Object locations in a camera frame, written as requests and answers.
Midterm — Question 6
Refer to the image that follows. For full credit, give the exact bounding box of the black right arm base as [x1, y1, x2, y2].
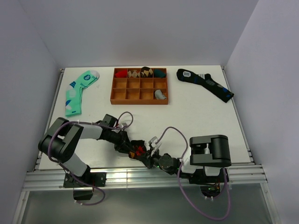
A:
[189, 168, 229, 198]

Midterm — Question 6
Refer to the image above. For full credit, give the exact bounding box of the rolled black argyle sock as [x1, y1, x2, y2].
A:
[140, 67, 153, 78]

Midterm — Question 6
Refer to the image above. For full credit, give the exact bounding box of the black blue sock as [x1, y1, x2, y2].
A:
[177, 69, 234, 103]

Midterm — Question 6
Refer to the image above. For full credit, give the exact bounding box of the mint green sock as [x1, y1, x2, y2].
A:
[65, 70, 100, 117]

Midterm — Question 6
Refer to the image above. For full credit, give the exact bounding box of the rolled grey sock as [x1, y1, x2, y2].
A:
[154, 90, 167, 100]

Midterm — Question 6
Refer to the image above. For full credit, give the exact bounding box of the rolled beige argyle sock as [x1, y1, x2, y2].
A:
[128, 70, 140, 78]

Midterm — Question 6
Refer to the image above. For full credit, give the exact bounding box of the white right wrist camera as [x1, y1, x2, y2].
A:
[149, 136, 162, 157]

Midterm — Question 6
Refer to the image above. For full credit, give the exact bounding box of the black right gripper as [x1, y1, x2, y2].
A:
[139, 147, 162, 169]

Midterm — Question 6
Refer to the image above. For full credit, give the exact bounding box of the aluminium front rail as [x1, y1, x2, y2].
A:
[22, 165, 267, 191]

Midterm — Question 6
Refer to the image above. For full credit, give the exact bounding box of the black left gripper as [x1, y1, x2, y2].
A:
[104, 129, 135, 154]

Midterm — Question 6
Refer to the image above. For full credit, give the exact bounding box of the brown wooden compartment tray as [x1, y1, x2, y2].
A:
[110, 67, 169, 105]

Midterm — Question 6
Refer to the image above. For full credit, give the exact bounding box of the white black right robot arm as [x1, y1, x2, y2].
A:
[136, 135, 232, 185]

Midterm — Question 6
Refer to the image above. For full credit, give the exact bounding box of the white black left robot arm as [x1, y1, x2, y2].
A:
[38, 114, 135, 186]

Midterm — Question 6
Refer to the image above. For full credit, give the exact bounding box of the rolled red sock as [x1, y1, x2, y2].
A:
[115, 70, 127, 78]

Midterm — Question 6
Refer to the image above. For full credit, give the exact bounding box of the red yellow argyle sock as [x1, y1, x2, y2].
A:
[128, 140, 147, 160]

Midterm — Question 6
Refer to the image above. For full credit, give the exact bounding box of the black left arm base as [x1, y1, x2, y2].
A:
[63, 172, 106, 201]

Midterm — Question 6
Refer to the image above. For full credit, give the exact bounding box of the rolled dark teal sock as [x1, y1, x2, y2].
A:
[154, 69, 166, 78]

